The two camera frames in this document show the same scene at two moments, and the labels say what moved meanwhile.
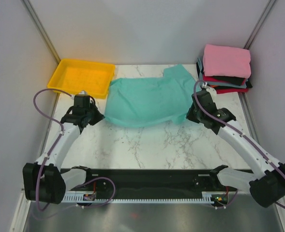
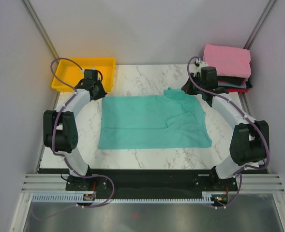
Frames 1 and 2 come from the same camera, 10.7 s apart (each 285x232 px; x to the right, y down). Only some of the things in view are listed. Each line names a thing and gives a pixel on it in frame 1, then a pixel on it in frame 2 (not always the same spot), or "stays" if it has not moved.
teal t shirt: (145, 102) to (174, 119)
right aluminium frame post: (259, 24) stays
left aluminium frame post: (34, 15) stays
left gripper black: (98, 116) to (102, 93)
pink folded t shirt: (226, 61) stays
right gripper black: (190, 116) to (187, 89)
